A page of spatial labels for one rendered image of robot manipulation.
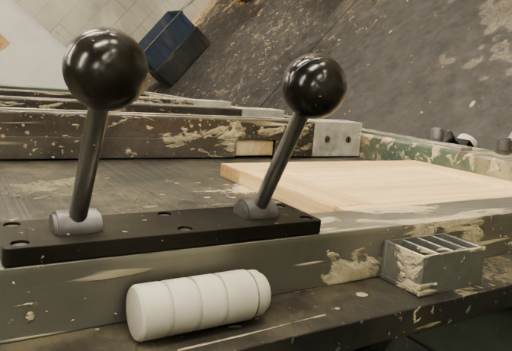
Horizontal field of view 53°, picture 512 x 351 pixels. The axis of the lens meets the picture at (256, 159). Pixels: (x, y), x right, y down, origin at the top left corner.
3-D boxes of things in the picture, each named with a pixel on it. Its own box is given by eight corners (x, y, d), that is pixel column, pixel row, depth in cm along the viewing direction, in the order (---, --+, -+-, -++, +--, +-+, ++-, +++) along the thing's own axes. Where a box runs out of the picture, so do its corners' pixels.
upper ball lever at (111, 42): (113, 263, 30) (167, 58, 22) (42, 271, 28) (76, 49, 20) (99, 215, 32) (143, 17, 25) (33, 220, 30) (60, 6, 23)
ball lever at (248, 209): (284, 243, 36) (371, 78, 28) (237, 248, 34) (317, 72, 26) (262, 205, 38) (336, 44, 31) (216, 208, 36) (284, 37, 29)
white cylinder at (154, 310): (140, 353, 26) (272, 325, 30) (143, 298, 26) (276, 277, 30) (123, 327, 28) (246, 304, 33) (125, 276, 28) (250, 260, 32)
